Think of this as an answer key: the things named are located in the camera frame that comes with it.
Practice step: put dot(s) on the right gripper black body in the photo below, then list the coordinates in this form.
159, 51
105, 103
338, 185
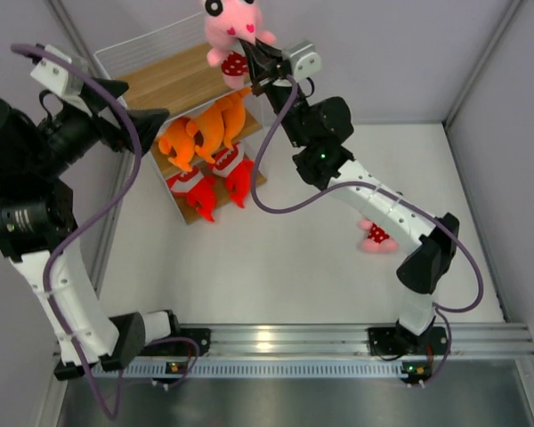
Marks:
291, 121

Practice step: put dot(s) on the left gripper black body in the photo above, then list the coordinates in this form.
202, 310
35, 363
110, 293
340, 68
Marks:
72, 131

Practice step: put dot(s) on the orange shark plush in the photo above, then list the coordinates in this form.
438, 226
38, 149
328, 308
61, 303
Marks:
210, 125
177, 143
234, 117

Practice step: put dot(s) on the pink frog plush front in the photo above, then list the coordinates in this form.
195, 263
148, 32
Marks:
225, 24

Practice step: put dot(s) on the pink frog plush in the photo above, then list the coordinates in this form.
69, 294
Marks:
376, 240
225, 24

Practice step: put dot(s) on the red shark plush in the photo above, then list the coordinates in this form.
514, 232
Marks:
236, 169
197, 189

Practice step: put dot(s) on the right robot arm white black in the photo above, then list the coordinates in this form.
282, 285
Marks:
319, 131

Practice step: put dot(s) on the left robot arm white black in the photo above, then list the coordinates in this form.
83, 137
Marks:
36, 223

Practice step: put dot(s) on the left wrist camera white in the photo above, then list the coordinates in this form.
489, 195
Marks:
57, 79

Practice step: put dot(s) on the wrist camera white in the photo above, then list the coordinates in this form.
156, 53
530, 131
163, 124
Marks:
57, 79
303, 59

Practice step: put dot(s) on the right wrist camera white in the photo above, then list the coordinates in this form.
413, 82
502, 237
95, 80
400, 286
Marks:
303, 59

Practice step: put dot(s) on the white wire wooden shelf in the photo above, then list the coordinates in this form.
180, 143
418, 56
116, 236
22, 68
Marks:
167, 68

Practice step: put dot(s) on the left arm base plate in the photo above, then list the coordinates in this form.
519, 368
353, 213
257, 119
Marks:
186, 346

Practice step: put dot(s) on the aluminium rail frame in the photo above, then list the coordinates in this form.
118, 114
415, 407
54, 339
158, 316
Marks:
321, 352

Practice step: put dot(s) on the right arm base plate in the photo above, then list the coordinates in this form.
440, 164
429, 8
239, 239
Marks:
428, 351

